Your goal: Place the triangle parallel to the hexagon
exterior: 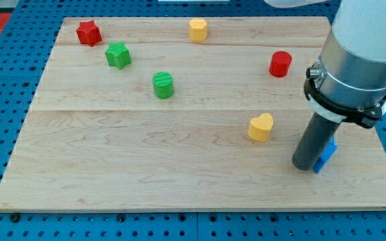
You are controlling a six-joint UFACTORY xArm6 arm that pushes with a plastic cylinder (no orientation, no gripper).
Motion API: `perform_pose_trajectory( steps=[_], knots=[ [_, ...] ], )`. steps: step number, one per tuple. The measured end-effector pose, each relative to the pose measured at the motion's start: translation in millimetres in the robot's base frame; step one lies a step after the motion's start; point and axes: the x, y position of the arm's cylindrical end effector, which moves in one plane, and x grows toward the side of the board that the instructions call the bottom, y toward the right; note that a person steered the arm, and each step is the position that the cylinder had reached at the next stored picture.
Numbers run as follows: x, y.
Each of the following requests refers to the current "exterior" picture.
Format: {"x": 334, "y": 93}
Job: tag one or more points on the yellow heart block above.
{"x": 260, "y": 127}

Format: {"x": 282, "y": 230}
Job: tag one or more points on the blue triangle block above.
{"x": 325, "y": 155}

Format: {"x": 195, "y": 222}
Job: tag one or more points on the green star block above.
{"x": 118, "y": 55}

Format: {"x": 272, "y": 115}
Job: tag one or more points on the light wooden board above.
{"x": 96, "y": 139}

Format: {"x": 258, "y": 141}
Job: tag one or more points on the green cylinder block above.
{"x": 163, "y": 85}

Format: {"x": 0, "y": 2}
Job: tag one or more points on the black flange mount ring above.
{"x": 332, "y": 103}

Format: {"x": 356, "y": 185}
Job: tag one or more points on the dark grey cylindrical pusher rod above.
{"x": 314, "y": 140}

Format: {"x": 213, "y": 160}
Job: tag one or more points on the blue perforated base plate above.
{"x": 26, "y": 41}

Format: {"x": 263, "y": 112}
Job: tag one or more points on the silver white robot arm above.
{"x": 347, "y": 83}

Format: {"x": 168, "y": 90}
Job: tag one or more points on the yellow hexagon block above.
{"x": 197, "y": 29}

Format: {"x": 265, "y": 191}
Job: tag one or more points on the red cylinder block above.
{"x": 280, "y": 64}

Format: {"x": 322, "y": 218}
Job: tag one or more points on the red star block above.
{"x": 88, "y": 33}

